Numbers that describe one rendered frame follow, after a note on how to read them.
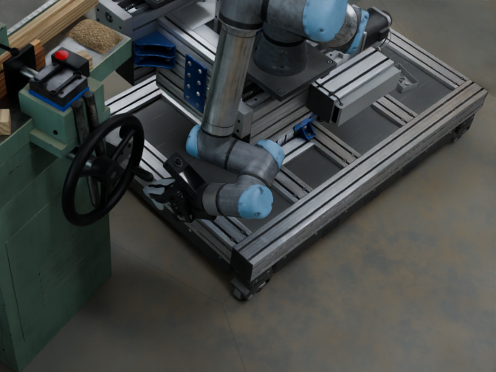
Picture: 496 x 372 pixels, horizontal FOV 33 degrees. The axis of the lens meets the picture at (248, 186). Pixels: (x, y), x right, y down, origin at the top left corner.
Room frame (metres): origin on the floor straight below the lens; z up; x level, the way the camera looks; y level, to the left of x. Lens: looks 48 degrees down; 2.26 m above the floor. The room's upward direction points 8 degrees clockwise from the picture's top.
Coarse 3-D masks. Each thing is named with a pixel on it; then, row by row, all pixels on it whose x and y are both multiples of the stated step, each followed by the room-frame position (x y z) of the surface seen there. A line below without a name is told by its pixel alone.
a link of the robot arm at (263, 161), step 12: (240, 144) 1.34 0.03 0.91; (264, 144) 1.35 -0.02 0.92; (276, 144) 1.35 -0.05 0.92; (240, 156) 1.31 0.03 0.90; (252, 156) 1.31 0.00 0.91; (264, 156) 1.31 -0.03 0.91; (276, 156) 1.32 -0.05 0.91; (228, 168) 1.30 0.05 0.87; (240, 168) 1.30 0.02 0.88; (252, 168) 1.28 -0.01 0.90; (264, 168) 1.29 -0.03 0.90; (276, 168) 1.30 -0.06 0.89; (264, 180) 1.26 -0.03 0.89
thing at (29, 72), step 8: (24, 48) 1.47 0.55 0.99; (32, 48) 1.48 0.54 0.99; (16, 56) 1.44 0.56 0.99; (24, 56) 1.45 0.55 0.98; (32, 56) 1.48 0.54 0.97; (8, 64) 1.41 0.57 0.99; (16, 64) 1.43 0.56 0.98; (24, 64) 1.45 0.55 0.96; (32, 64) 1.47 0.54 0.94; (8, 72) 1.40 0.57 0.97; (16, 72) 1.42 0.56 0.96; (24, 72) 1.43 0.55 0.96; (32, 72) 1.43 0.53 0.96; (8, 80) 1.40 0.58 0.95; (16, 80) 1.42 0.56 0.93; (24, 80) 1.44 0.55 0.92; (8, 88) 1.41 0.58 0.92; (16, 88) 1.42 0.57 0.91
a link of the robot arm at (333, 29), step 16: (272, 0) 1.39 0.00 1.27; (288, 0) 1.39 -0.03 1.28; (304, 0) 1.39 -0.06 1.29; (320, 0) 1.39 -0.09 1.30; (336, 0) 1.40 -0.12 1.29; (272, 16) 1.39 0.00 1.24; (288, 16) 1.38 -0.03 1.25; (304, 16) 1.37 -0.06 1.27; (320, 16) 1.36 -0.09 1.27; (336, 16) 1.40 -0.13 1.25; (352, 16) 1.68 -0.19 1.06; (368, 16) 1.73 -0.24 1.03; (304, 32) 1.37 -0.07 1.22; (320, 32) 1.36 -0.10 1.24; (336, 32) 1.41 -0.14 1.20; (352, 32) 1.66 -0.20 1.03; (336, 48) 1.67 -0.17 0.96; (352, 48) 1.67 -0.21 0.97
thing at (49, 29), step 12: (84, 0) 1.75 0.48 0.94; (96, 0) 1.79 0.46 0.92; (60, 12) 1.69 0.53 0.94; (72, 12) 1.71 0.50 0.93; (84, 12) 1.75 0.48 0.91; (48, 24) 1.63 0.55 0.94; (60, 24) 1.66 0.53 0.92; (36, 36) 1.58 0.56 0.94; (48, 36) 1.62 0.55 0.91; (0, 60) 1.48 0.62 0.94
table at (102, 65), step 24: (72, 24) 1.69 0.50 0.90; (48, 48) 1.59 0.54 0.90; (72, 48) 1.60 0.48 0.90; (120, 48) 1.63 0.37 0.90; (96, 72) 1.55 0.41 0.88; (24, 120) 1.33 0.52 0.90; (0, 144) 1.25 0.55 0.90; (24, 144) 1.31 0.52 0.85; (48, 144) 1.30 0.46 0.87; (72, 144) 1.32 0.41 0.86
